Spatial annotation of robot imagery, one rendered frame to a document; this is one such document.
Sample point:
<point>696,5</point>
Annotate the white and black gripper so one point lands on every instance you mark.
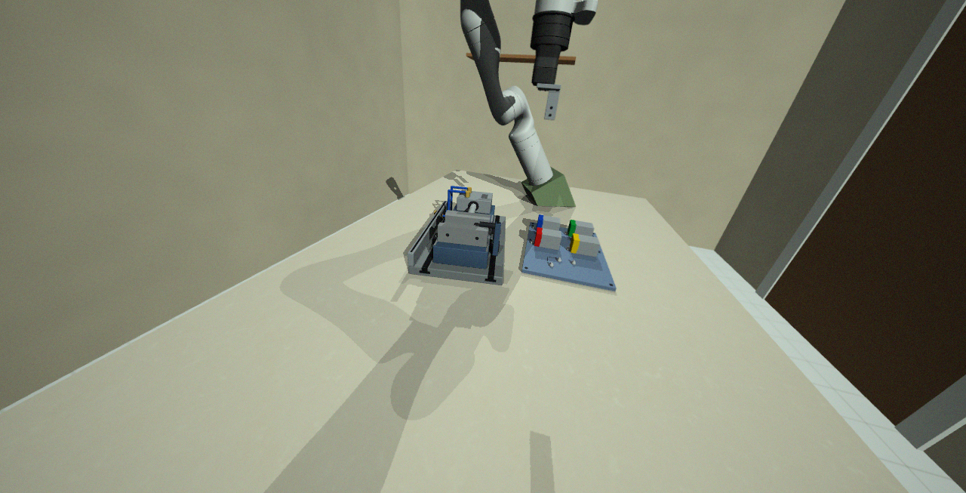
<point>553,20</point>

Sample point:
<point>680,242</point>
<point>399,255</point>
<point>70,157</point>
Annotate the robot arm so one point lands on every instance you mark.
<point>483,38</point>

